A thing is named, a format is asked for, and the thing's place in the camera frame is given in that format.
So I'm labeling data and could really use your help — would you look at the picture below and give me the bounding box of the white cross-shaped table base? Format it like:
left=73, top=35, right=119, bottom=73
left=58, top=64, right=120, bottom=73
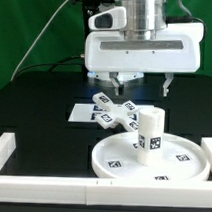
left=92, top=92, right=138, bottom=132

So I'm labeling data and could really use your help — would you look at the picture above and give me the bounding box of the white round table top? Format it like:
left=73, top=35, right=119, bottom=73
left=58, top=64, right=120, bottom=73
left=91, top=132, right=211, bottom=181

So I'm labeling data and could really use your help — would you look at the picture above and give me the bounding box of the black cable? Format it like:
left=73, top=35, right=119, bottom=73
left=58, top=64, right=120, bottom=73
left=11, top=51, right=94, bottom=86

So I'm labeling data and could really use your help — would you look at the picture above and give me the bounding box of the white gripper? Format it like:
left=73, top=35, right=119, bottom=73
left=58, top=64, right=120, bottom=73
left=84, top=23, right=204, bottom=96

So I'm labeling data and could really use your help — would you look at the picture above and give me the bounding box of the white marker sheet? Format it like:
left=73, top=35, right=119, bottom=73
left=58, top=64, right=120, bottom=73
left=67, top=102, right=155, bottom=126

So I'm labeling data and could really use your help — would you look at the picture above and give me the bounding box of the white fence bar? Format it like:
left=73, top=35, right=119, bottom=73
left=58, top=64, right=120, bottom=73
left=0, top=133, right=16, bottom=171
left=201, top=137, right=212, bottom=173
left=0, top=175, right=212, bottom=208

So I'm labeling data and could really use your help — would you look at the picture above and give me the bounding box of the white cable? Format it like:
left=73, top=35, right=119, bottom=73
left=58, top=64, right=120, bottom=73
left=10, top=0, right=82, bottom=85

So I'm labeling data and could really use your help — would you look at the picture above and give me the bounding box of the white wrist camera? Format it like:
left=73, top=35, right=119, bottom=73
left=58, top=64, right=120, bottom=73
left=88, top=6, right=127, bottom=31

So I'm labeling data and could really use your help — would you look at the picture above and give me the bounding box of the white front fence bar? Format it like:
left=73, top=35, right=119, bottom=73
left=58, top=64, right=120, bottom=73
left=0, top=175, right=212, bottom=208

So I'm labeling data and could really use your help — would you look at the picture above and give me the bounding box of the black camera stand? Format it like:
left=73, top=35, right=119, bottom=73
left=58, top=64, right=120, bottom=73
left=72, top=0, right=114, bottom=37

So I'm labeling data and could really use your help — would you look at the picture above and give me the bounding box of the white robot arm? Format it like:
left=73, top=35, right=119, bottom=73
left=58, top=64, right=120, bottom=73
left=84, top=0, right=206, bottom=95

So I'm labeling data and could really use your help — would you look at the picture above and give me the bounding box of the white right fence bar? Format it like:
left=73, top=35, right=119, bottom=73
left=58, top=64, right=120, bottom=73
left=201, top=137, right=212, bottom=173

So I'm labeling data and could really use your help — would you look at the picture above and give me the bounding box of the white left fence bar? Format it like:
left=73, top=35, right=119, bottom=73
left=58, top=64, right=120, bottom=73
left=0, top=133, right=16, bottom=171

